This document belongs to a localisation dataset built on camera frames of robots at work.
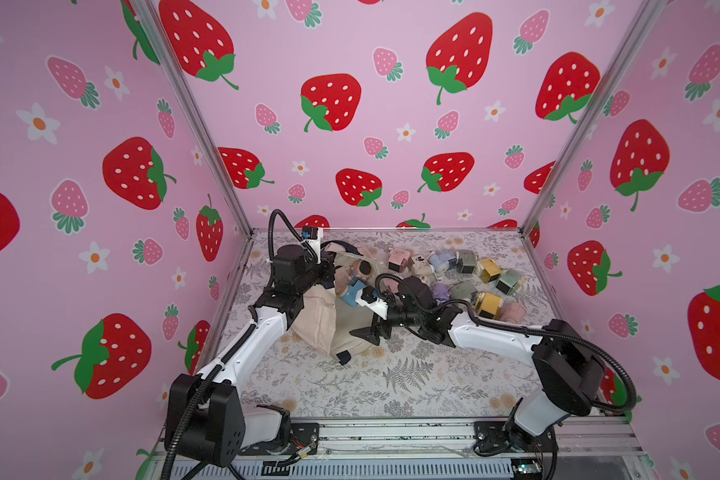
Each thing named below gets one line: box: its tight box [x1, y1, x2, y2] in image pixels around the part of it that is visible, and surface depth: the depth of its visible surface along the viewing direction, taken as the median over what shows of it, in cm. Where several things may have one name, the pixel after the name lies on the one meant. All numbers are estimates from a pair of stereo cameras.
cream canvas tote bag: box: [291, 240, 391, 356], surface depth 84 cm
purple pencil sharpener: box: [432, 282, 451, 301], surface depth 95 cm
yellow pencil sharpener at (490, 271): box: [479, 258, 501, 284], surface depth 106 cm
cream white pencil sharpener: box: [411, 255, 435, 277], surface depth 107 cm
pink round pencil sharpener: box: [499, 302, 526, 324], surface depth 90 cm
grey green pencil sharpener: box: [456, 249, 477, 274], surface depth 107 cm
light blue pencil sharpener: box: [429, 250, 457, 271], surface depth 109 cm
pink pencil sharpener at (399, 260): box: [388, 248, 415, 273], surface depth 109 cm
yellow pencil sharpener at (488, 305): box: [474, 292, 503, 319], surface depth 97 cm
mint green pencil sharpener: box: [496, 268, 522, 295], surface depth 103 cm
